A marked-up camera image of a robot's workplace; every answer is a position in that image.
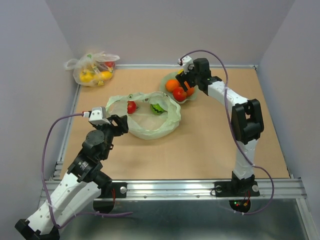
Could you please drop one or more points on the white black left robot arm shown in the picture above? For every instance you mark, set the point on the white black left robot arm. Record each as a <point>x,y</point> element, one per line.
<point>83,182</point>

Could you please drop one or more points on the green avocado print plastic bag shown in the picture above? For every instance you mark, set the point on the green avocado print plastic bag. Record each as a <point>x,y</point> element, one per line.
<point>144,124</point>

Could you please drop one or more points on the green vegetable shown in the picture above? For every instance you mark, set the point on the green vegetable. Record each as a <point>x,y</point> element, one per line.
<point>157,109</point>

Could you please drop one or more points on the clear plastic bag of fruit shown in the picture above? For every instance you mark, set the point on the clear plastic bag of fruit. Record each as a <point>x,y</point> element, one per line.
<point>93,69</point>

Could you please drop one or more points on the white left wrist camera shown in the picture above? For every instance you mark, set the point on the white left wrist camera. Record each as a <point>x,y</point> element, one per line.
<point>97,116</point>

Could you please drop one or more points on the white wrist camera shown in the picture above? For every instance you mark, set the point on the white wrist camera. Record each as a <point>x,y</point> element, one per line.
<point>97,116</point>
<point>186,63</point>

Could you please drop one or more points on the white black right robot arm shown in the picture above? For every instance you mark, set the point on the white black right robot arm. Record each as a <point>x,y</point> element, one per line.
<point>244,117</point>

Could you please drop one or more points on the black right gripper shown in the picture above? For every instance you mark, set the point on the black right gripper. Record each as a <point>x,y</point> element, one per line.
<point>181,77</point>

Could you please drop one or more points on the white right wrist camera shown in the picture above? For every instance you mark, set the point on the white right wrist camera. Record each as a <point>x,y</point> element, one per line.
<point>186,63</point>

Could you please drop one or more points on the orange fruit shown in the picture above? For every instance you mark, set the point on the orange fruit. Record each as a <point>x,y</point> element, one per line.
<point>171,85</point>
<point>190,91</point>

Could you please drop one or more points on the green scalloped bowl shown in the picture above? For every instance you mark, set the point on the green scalloped bowl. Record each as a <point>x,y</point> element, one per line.
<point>172,75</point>

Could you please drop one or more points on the red tomato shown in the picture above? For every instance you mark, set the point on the red tomato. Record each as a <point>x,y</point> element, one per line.
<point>179,94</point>

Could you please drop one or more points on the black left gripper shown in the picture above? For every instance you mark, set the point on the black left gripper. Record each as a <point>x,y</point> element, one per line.
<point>123,124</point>

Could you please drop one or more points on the aluminium mounting rail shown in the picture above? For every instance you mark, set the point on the aluminium mounting rail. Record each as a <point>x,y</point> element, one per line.
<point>178,190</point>

